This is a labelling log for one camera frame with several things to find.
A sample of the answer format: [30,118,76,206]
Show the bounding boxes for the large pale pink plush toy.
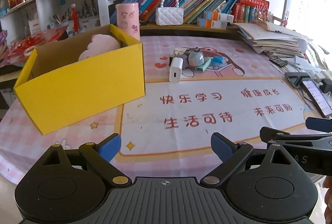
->
[78,33,122,61]

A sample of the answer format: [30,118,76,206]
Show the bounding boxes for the stack of papers and workbooks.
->
[237,21,330,69]

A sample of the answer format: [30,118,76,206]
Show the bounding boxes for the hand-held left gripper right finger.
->
[200,133,299,187]

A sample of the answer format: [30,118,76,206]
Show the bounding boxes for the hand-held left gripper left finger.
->
[36,133,132,187]

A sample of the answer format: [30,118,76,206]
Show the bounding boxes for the white quilted pearl-handle handbag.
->
[155,0,184,26]

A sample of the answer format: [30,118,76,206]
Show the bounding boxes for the white power adapter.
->
[168,57,184,83]

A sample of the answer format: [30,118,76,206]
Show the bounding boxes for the pink cylinder canister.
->
[115,2,141,41]

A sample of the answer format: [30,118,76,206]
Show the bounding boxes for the person's right hand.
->
[323,177,332,224]

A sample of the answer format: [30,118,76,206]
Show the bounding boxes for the grey round toy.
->
[187,51,205,67]

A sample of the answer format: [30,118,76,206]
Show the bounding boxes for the small blue toy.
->
[211,56,226,67]

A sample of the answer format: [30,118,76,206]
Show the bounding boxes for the red paper decoration pile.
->
[0,25,69,66]

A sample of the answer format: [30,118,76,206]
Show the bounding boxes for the pink checked printed tablecloth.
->
[0,35,332,183]

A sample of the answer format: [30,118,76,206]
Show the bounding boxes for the white box red label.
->
[28,19,42,34]

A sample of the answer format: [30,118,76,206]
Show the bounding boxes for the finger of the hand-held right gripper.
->
[260,126,332,153]
[305,117,332,133]

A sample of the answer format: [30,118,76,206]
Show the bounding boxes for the red thick dictionary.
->
[238,0,270,8]

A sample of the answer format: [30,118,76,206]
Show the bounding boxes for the phone with lit screen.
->
[301,80,332,118]

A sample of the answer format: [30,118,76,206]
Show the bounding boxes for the white desk organizer with pens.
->
[52,0,100,32]

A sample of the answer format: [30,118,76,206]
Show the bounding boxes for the orange white carton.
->
[204,11,234,23]
[197,18,229,30]

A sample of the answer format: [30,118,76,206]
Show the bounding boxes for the green eraser block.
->
[195,58,212,72]

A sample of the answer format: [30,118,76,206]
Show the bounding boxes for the yellow cardboard box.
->
[13,24,146,136]

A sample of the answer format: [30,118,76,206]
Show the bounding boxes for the row of blue thick books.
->
[109,0,239,24]

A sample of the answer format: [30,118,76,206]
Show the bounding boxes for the red tassel ornament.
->
[71,3,79,32]

